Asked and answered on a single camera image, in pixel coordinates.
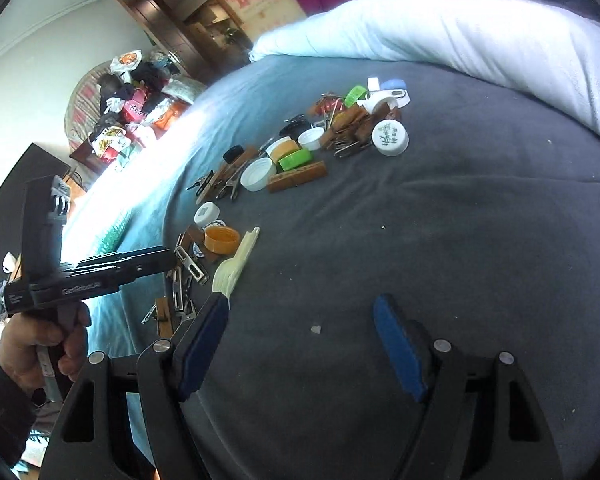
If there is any white cap with QR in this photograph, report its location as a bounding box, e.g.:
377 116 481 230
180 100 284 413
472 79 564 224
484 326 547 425
194 202 220 229

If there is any light blue bottle cap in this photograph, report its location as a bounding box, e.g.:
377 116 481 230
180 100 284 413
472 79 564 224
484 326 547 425
380 78 407 90

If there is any black television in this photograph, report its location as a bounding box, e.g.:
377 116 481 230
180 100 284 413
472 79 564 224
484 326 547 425
0 143 70 274

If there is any orange bottle cap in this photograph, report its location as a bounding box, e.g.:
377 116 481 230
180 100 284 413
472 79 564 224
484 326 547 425
204 224 240 256

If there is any white mug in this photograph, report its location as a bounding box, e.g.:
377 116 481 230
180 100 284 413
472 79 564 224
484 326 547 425
2 252 17 274

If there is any white duvet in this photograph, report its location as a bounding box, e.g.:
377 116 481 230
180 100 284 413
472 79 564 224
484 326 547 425
250 0 600 136

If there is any black bottle cap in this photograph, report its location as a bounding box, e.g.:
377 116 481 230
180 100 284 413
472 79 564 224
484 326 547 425
223 144 245 165

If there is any white printed bottle cap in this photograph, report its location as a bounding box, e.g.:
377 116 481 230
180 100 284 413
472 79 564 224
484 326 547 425
372 119 410 157

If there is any flat green bottle cap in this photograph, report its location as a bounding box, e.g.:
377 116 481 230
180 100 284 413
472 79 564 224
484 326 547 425
278 148 313 171

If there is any long wooden clothespin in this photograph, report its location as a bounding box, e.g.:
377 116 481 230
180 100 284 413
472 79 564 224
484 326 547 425
266 162 328 193

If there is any wooden door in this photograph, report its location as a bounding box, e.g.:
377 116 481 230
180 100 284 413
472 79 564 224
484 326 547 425
116 0 221 84

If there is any cream plastic clothespin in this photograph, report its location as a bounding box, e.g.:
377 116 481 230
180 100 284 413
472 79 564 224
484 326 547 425
212 226 261 298

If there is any cluttered chair pile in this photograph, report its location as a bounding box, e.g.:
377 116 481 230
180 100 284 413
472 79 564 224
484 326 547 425
65 48 207 174

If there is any light blue plastic basin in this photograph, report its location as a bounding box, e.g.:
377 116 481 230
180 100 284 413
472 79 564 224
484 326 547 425
61 205 134 263

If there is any person left hand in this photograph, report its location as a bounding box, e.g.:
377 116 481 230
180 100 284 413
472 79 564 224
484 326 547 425
0 304 92 396

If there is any white jar lid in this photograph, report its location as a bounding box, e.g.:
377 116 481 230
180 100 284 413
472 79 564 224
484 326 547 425
240 157 277 192

